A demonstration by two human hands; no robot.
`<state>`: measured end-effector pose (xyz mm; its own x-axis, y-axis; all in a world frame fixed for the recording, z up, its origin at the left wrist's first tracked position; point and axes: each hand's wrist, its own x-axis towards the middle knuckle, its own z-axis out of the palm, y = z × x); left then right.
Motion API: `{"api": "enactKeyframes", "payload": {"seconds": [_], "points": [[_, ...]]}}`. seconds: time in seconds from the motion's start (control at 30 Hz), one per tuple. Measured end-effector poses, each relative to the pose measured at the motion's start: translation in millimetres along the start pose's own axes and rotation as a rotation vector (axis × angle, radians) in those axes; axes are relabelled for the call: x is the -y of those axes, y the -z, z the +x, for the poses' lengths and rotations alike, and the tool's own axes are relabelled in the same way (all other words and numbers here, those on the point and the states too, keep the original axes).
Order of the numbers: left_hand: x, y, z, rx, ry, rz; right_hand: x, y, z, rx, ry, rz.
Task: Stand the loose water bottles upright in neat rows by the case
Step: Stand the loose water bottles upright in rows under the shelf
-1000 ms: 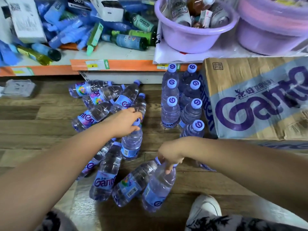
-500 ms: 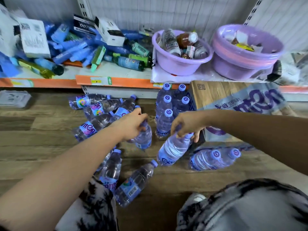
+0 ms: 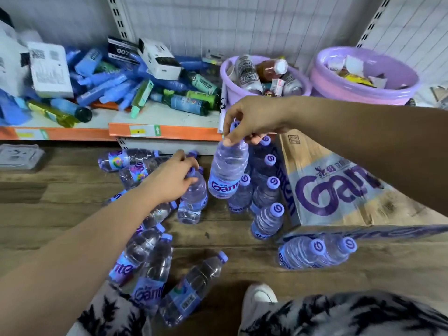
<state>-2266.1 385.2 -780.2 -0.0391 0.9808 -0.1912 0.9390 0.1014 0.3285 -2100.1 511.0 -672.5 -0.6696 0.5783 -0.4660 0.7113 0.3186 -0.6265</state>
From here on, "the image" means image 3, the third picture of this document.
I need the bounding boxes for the blue bottle dark cap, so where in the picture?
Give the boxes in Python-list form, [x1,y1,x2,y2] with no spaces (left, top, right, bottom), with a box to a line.
[49,98,93,124]

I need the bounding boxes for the dark bottle mint label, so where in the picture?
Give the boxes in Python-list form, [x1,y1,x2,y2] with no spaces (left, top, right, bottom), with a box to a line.
[185,71,222,96]

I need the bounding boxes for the pile of blue tubes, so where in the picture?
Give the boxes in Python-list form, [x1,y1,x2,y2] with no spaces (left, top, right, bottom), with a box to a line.
[64,47,210,112]

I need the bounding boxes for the person's right forearm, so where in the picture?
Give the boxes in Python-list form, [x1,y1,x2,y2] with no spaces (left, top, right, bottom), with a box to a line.
[287,96,448,217]

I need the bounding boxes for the person's left forearm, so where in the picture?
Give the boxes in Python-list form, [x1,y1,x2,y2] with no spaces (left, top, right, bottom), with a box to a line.
[0,187,158,336]

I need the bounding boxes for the small purple plastic basin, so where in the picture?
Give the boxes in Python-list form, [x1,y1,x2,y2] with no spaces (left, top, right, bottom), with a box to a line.
[219,55,313,106]

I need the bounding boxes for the white orange-edged store shelf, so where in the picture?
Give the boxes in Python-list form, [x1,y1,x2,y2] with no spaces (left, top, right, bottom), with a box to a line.
[0,0,448,156]

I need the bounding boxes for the water bottle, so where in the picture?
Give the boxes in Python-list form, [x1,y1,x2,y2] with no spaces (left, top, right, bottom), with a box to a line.
[207,120,250,200]
[176,166,209,225]

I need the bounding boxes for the pile of water bottles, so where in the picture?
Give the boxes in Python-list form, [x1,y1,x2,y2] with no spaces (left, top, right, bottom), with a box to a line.
[97,134,358,328]

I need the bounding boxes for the brown carton purple print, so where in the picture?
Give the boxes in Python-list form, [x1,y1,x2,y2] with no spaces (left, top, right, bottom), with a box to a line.
[272,128,448,244]

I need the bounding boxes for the silver patterned can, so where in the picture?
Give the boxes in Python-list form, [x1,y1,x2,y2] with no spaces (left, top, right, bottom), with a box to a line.
[281,73,304,97]

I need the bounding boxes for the yellow green bottle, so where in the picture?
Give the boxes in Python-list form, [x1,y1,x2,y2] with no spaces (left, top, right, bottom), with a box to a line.
[26,98,80,129]

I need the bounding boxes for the price label green arrow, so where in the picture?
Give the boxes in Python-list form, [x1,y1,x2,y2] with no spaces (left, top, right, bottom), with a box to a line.
[128,124,161,138]

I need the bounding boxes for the orange flat packet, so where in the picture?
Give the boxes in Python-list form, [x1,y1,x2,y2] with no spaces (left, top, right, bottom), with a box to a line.
[89,100,133,112]

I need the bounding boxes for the green white slim box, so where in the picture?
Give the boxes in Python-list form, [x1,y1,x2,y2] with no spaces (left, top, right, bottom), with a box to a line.
[130,79,154,119]

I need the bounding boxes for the dark bottle blue label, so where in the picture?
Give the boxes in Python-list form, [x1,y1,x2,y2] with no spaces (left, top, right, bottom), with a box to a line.
[149,92,210,117]

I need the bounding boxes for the yellow snack packet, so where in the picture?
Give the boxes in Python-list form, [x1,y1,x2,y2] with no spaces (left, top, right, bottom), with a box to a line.
[339,73,377,89]

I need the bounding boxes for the brown drink bottle white cap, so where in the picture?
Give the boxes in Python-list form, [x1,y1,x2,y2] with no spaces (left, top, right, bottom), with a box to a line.
[256,58,289,84]

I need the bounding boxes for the pink plastic basin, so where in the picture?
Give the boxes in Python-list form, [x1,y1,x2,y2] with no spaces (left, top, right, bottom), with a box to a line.
[309,68,417,105]

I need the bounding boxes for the person's left hand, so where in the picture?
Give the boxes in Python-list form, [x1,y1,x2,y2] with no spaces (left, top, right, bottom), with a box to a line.
[141,149,199,204]

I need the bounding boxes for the person's white shoe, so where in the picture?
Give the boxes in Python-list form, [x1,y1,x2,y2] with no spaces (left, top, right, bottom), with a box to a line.
[239,284,279,326]

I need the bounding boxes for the large purple plastic basin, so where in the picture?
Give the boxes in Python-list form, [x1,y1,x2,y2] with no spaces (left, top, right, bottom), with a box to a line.
[309,46,422,102]

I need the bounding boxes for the dark bottle green label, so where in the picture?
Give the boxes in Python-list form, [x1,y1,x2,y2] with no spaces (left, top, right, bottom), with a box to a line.
[162,89,221,111]

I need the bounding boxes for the small white red box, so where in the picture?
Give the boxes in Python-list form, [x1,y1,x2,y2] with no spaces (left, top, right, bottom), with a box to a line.
[269,78,286,98]

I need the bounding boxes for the clear plastic lid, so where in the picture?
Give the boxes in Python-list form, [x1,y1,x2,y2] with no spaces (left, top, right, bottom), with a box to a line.
[0,143,46,171]

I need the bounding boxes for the black white patterned trousers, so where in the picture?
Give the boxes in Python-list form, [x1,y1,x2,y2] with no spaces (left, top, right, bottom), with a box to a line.
[66,281,448,336]

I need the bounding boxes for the person's right hand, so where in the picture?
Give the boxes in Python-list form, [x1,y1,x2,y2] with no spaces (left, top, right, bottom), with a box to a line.
[222,95,294,147]

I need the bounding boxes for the white printed carton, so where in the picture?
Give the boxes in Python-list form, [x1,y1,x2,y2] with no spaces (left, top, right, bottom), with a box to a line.
[0,21,30,98]
[27,41,74,99]

